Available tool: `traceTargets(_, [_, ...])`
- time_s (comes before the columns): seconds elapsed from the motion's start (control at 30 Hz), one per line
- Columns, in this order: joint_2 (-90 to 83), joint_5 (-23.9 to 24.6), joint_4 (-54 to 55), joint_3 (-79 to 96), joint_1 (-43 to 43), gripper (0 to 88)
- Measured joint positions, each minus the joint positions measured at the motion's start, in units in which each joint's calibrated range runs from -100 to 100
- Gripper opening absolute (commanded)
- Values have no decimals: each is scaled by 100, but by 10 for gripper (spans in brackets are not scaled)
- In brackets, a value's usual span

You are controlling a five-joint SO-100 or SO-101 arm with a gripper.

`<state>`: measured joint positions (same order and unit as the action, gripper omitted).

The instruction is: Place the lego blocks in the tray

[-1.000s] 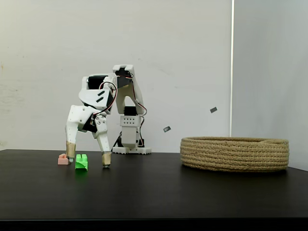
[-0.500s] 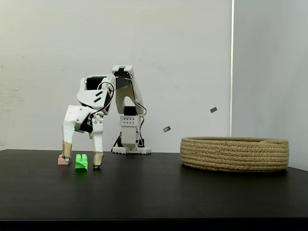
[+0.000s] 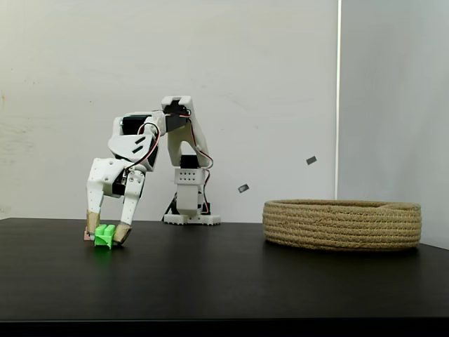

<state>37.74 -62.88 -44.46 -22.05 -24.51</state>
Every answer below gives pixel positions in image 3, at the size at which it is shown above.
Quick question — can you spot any red white gripper cable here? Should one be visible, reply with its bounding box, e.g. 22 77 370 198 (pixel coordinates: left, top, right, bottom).
121 121 162 175

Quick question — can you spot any green lego block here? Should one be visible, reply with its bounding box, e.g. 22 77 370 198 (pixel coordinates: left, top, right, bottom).
93 224 116 251

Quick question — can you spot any white vertical wall strip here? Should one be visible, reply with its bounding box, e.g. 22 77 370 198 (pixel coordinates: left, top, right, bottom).
335 0 343 201

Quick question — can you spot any woven rope basket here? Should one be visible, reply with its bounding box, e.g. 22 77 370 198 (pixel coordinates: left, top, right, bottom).
262 199 422 252

